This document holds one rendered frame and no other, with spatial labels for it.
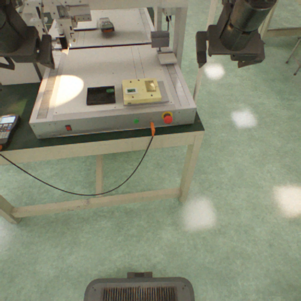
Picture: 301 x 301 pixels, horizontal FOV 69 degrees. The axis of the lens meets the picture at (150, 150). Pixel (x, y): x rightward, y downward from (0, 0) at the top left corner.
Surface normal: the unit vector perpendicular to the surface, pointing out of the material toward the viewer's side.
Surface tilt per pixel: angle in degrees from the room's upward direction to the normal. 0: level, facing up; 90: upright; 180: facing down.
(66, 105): 0
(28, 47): 30
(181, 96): 0
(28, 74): 90
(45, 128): 90
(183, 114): 90
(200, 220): 0
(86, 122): 90
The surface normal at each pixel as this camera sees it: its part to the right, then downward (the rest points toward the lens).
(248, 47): 0.01, -0.18
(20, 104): 0.00, -0.65
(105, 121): 0.14, 0.76
